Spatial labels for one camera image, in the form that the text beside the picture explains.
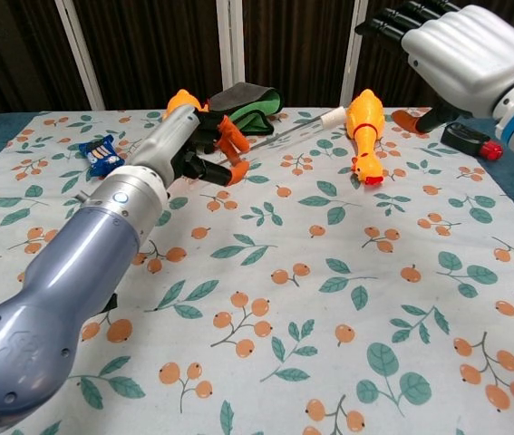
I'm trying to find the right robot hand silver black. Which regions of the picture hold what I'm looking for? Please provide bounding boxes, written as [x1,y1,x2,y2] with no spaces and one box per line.
[354,0,514,133]

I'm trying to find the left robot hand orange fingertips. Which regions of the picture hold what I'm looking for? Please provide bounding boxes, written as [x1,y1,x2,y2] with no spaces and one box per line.
[129,104,251,189]

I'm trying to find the small white cylinder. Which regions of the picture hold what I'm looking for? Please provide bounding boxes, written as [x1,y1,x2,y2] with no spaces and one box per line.
[321,107,346,130]

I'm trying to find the yellow rubber chicken toy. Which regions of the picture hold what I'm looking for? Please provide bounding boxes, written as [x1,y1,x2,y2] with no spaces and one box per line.
[165,89,210,123]
[344,89,385,187]

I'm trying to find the blue snack packet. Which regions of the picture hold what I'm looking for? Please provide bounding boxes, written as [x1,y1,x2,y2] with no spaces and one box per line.
[78,134,127,177]

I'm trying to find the black device with red cap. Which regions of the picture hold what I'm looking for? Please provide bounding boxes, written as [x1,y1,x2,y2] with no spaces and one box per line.
[440,121,506,160]

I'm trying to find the grey and green cloth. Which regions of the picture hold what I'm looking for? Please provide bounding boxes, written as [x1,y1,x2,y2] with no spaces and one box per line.
[206,82,284,137]

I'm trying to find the dark pleated curtain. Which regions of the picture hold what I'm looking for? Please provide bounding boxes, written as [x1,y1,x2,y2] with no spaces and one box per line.
[0,0,514,117]

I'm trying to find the floral print tablecloth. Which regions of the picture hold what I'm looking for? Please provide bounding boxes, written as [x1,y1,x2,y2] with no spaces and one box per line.
[0,107,514,435]

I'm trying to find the white frame post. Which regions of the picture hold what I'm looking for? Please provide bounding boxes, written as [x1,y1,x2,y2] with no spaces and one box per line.
[215,0,247,92]
[340,0,369,108]
[54,0,106,112]

